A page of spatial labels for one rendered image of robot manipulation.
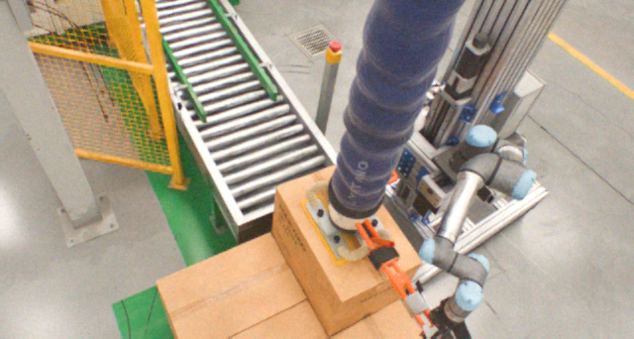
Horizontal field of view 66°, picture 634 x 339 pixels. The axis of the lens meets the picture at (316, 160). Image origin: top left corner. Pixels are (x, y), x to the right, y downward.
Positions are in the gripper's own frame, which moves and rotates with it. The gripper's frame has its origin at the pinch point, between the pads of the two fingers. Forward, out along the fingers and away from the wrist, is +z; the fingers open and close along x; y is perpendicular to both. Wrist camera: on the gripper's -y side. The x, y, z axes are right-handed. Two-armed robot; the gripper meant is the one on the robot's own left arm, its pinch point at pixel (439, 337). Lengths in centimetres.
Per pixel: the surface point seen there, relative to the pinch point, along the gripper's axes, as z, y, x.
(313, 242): 14, 58, 18
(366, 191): -26, 51, 5
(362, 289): 13.6, 31.1, 10.2
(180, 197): 108, 164, 48
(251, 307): 54, 58, 46
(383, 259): -1.0, 33.9, 1.8
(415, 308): -0.9, 12.3, 2.0
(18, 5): -51, 161, 93
